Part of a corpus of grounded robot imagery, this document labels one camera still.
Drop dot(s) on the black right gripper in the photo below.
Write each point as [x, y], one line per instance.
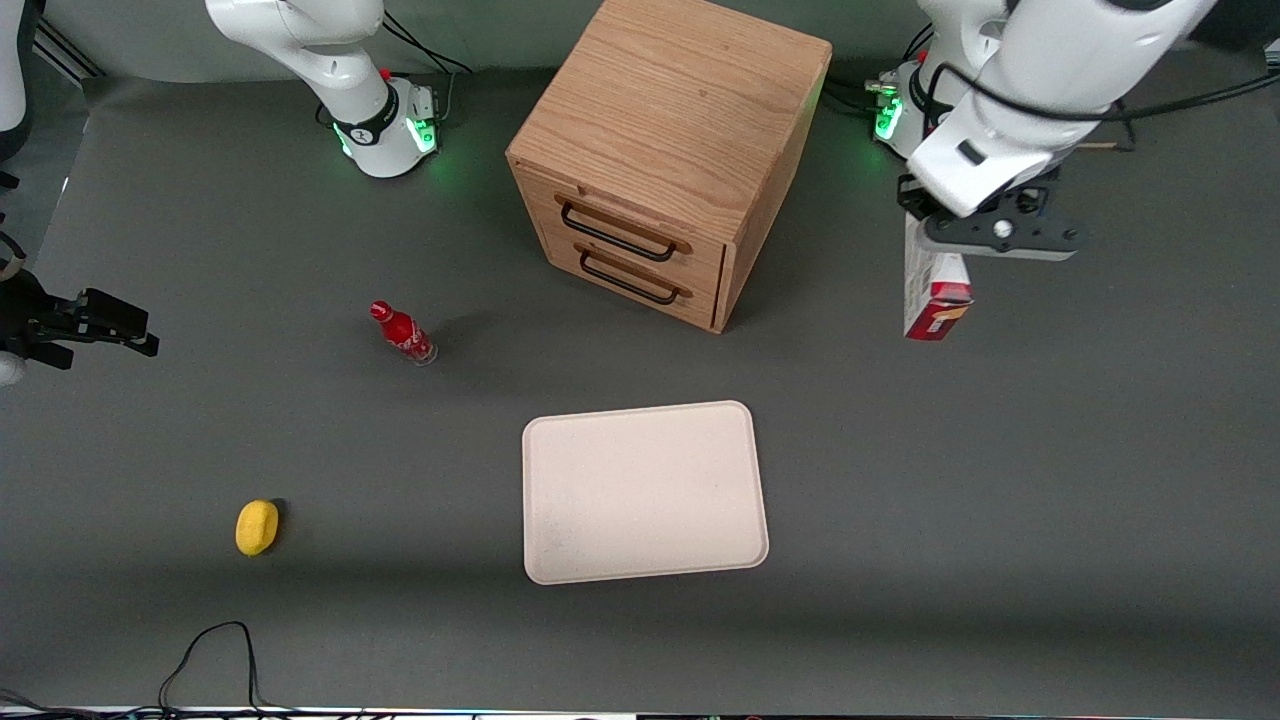
[28, 318]

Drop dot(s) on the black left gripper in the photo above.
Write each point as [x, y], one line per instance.
[913, 198]

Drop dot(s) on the red cookie box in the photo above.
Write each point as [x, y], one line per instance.
[935, 295]

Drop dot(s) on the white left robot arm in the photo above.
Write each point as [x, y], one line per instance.
[1040, 90]

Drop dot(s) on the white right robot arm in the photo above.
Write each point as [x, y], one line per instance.
[375, 120]

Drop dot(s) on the beige plastic tray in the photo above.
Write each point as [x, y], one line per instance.
[640, 490]

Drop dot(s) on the yellow lemon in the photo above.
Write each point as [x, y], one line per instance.
[256, 527]

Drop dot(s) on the red soda bottle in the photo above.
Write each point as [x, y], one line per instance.
[405, 335]

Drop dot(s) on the wooden drawer front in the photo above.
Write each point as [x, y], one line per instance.
[700, 305]
[700, 258]

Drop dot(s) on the wooden drawer cabinet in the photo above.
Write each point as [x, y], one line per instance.
[670, 110]

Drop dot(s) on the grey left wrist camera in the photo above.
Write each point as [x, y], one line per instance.
[1010, 238]

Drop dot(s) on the aluminium frame rail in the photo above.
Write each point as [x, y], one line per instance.
[65, 50]

